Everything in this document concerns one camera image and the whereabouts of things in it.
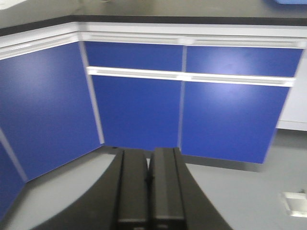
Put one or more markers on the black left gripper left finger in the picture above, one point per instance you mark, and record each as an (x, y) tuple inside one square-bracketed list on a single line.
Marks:
[(118, 200)]

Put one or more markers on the blue plastic tray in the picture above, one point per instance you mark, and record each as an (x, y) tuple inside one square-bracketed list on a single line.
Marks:
[(291, 2)]

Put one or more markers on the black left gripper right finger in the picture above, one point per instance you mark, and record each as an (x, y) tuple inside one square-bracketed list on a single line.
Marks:
[(176, 200)]

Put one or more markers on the blue lab cabinet front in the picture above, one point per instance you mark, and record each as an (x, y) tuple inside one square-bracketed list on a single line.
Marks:
[(213, 91)]

